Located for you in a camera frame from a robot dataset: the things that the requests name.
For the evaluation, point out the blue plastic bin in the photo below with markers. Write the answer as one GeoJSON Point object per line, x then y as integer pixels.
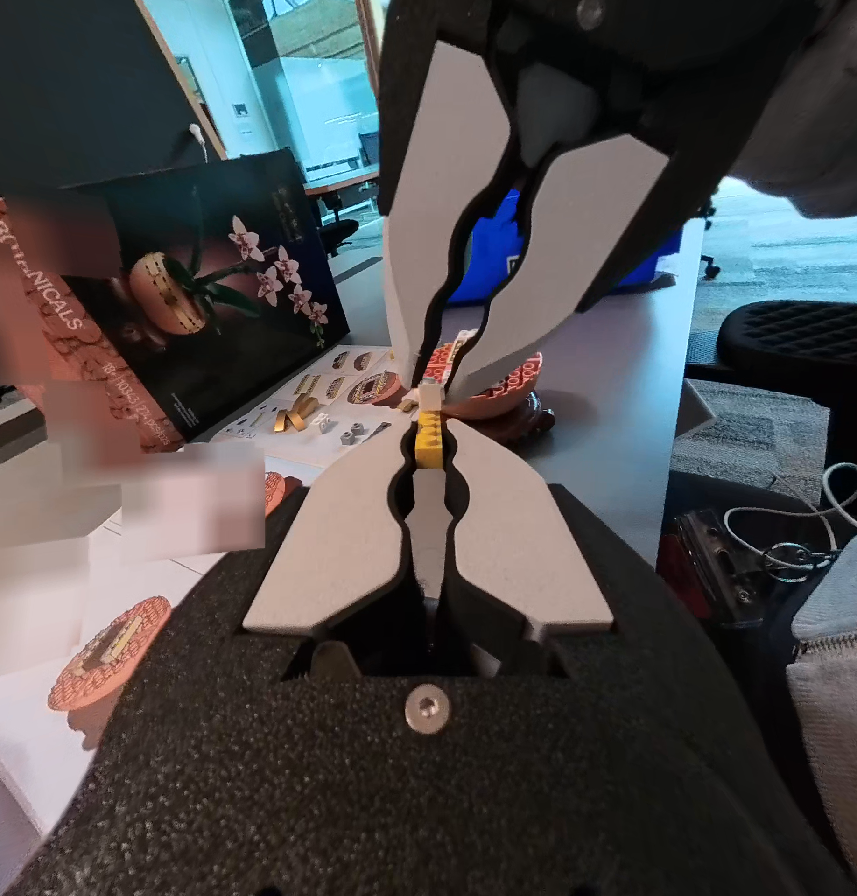
{"type": "Point", "coordinates": [488, 252]}

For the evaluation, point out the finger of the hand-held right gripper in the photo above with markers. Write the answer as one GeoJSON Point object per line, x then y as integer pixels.
{"type": "Point", "coordinates": [575, 231]}
{"type": "Point", "coordinates": [442, 175]}

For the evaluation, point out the wooden office desk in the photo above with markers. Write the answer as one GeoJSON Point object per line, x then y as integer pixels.
{"type": "Point", "coordinates": [337, 180]}

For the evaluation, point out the white toy brick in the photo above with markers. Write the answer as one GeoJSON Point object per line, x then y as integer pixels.
{"type": "Point", "coordinates": [432, 394]}

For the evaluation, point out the black office chair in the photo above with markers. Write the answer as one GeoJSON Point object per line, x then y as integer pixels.
{"type": "Point", "coordinates": [337, 227]}

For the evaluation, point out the black divider board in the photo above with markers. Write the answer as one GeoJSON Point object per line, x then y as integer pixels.
{"type": "Point", "coordinates": [64, 84]}

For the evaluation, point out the small dark toy plate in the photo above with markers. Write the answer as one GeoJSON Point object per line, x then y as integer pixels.
{"type": "Point", "coordinates": [381, 429]}

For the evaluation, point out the toy instruction sheet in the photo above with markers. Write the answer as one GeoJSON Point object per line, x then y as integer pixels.
{"type": "Point", "coordinates": [22, 735]}

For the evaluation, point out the grey desk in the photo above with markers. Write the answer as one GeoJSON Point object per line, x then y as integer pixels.
{"type": "Point", "coordinates": [596, 434]}

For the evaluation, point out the black orchid picture box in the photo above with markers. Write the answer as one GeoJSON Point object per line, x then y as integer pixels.
{"type": "Point", "coordinates": [190, 315]}

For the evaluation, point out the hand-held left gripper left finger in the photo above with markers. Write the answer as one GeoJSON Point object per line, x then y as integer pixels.
{"type": "Point", "coordinates": [330, 553]}

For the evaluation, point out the narrow yellow toy plate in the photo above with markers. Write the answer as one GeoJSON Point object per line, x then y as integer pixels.
{"type": "Point", "coordinates": [430, 437]}

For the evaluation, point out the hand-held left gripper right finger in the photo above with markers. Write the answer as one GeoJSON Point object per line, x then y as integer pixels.
{"type": "Point", "coordinates": [533, 553]}

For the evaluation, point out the person's right forearm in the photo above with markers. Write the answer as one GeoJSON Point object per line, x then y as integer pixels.
{"type": "Point", "coordinates": [820, 105]}

